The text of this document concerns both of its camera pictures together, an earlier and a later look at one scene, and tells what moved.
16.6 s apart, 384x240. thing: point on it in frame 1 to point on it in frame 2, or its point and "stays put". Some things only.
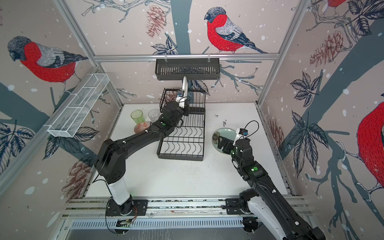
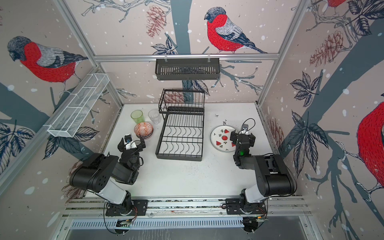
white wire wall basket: x=68 y=118 stays put
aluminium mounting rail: x=74 y=207 stays put
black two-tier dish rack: x=187 y=141 stays put
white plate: x=185 y=87 to x=220 y=138
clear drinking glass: x=154 y=115 stays put
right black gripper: x=224 y=142 to x=236 y=137
